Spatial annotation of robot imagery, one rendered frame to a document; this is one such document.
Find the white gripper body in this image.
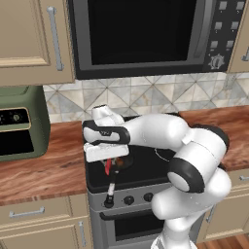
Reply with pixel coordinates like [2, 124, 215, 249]
[83, 143, 130, 164]

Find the red spatula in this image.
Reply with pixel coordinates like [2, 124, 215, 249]
[104, 158, 114, 176]

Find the black frying pan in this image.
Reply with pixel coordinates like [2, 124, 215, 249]
[102, 154, 135, 199]

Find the black and grey stove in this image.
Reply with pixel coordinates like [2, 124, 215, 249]
[83, 112, 206, 249]

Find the black oven door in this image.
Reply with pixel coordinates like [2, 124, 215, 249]
[97, 208, 203, 249]

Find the green toaster oven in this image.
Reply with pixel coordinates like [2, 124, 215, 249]
[0, 85, 52, 163]

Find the beige drawer front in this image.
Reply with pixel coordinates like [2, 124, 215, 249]
[227, 167, 249, 193]
[0, 196, 74, 229]

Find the beige base cupboard door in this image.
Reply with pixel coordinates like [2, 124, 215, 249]
[196, 193, 249, 243]
[0, 220, 89, 249]

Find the black microwave oven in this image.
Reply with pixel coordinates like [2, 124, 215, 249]
[67, 0, 248, 81]

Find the black oven door handle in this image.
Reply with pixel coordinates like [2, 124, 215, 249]
[99, 208, 157, 222]

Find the grey cupboard door handle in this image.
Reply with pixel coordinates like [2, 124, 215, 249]
[205, 203, 217, 225]
[240, 48, 249, 63]
[46, 6, 65, 72]
[78, 220, 89, 248]

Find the beige wall cupboard door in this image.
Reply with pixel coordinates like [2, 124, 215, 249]
[0, 0, 76, 88]
[226, 0, 249, 74]

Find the grey wall socket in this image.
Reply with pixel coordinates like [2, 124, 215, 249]
[223, 73, 237, 91]

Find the grey microwave door handle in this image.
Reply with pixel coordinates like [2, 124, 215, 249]
[193, 0, 216, 59]

